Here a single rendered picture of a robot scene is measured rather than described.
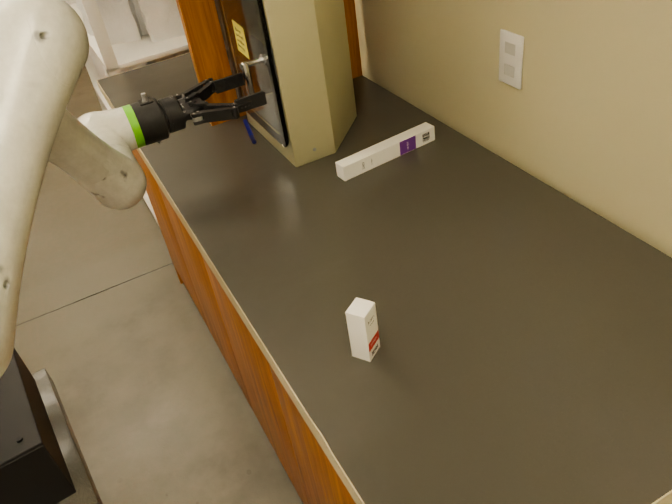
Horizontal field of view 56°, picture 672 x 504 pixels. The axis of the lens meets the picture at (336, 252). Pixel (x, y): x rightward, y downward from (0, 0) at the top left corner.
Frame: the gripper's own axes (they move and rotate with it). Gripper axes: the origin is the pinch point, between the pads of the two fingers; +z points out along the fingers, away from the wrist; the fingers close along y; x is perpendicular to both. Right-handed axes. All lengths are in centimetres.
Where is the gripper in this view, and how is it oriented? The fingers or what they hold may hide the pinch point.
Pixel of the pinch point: (249, 88)
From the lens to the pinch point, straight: 149.3
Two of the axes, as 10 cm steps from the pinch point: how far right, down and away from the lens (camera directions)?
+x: 1.2, 7.8, 6.1
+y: -4.7, -5.0, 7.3
